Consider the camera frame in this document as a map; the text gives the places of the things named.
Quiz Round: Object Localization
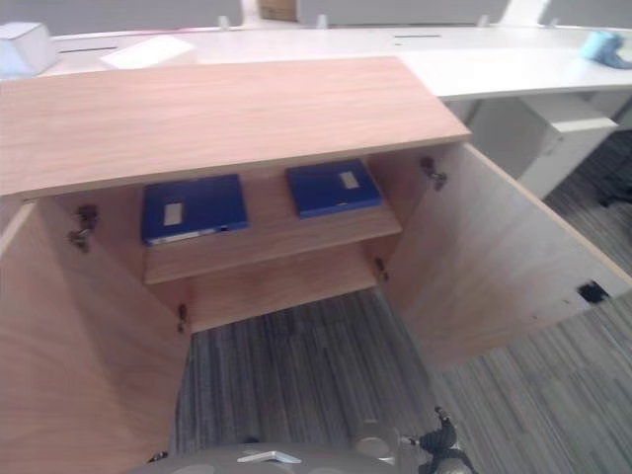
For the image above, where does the blue file folder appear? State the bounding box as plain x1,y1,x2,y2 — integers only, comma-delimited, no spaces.
285,157,385,220
140,173,250,248

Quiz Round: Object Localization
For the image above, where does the black office chair base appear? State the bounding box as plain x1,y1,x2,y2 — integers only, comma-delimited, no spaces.
598,171,632,209

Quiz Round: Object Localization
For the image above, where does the white box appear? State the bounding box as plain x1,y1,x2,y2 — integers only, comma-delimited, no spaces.
0,21,61,79

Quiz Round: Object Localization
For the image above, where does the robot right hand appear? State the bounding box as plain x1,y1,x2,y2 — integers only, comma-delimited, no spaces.
417,405,476,474

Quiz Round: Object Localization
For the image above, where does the wooden office cabinet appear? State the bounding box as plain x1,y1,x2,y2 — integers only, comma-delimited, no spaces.
0,55,473,335

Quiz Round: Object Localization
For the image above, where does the wooden right cabinet door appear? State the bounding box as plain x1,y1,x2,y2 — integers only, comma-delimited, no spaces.
383,142,632,372

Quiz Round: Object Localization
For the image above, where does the wooden cabinet shelf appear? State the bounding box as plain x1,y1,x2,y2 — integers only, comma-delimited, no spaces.
143,202,404,286

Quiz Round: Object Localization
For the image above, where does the wooden left cabinet door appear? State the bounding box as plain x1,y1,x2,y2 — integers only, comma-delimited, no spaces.
0,199,193,474

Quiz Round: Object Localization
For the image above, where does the white drawer pedestal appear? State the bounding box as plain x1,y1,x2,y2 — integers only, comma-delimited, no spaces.
467,97,620,199

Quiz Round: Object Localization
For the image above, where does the wooden cabinet door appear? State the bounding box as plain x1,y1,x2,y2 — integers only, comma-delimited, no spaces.
0,199,193,474
383,142,632,372

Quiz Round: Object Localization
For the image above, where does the light blue cloth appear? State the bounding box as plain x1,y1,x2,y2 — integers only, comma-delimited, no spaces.
579,30,629,71

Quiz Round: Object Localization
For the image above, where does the white paper folder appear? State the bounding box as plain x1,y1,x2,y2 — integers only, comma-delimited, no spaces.
98,34,197,71

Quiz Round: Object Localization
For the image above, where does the black door lock plate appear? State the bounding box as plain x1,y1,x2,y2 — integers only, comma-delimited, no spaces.
578,280,610,304

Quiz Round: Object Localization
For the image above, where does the brown cardboard box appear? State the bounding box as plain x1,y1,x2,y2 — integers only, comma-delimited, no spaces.
256,0,300,23

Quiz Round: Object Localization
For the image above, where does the white office desk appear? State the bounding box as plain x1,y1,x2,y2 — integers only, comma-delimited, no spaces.
0,23,632,103

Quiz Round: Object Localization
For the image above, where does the grey desk partition panel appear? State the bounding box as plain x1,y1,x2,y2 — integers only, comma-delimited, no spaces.
536,0,632,27
297,0,515,27
0,0,246,32

